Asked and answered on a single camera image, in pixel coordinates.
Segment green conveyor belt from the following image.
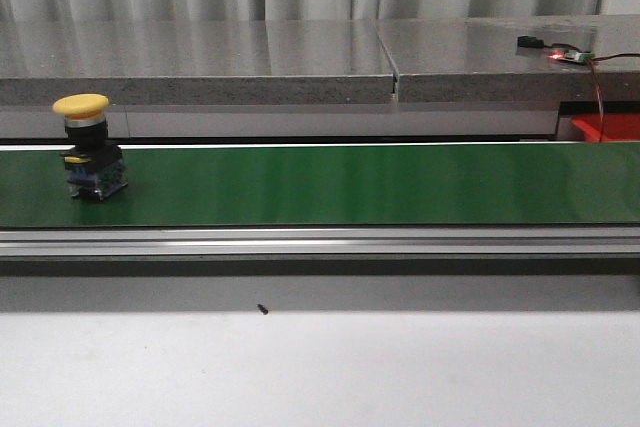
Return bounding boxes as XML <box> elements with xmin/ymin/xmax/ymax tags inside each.
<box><xmin>1</xmin><ymin>142</ymin><xmax>639</xmax><ymax>228</ymax></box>

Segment small black screw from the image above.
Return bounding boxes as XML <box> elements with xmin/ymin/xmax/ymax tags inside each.
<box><xmin>256</xmin><ymin>304</ymin><xmax>269</xmax><ymax>315</ymax></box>

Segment small green circuit board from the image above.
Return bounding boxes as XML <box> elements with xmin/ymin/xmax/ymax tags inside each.
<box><xmin>549</xmin><ymin>48</ymin><xmax>594</xmax><ymax>65</ymax></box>

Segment grey stone countertop slab left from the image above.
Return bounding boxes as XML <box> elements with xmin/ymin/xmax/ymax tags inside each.
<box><xmin>1</xmin><ymin>21</ymin><xmax>395</xmax><ymax>105</ymax></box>

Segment aluminium conveyor side rail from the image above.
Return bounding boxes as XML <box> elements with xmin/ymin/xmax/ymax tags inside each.
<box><xmin>1</xmin><ymin>225</ymin><xmax>639</xmax><ymax>259</ymax></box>

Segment grey stone countertop slab right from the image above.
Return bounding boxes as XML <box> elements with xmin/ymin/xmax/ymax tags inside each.
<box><xmin>377</xmin><ymin>15</ymin><xmax>639</xmax><ymax>103</ymax></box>

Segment black usb plug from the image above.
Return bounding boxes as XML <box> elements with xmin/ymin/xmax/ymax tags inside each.
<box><xmin>517</xmin><ymin>35</ymin><xmax>546</xmax><ymax>49</ymax></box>

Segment red plastic bin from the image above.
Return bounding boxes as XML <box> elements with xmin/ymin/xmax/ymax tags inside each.
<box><xmin>571</xmin><ymin>113</ymin><xmax>640</xmax><ymax>142</ymax></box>

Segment grey stone countertop slab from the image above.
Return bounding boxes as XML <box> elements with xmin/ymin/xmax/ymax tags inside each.
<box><xmin>377</xmin><ymin>15</ymin><xmax>639</xmax><ymax>103</ymax></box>
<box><xmin>1</xmin><ymin>21</ymin><xmax>395</xmax><ymax>105</ymax></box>

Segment red and brown wire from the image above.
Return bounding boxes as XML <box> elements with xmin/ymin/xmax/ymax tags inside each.
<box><xmin>583</xmin><ymin>53</ymin><xmax>640</xmax><ymax>144</ymax></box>

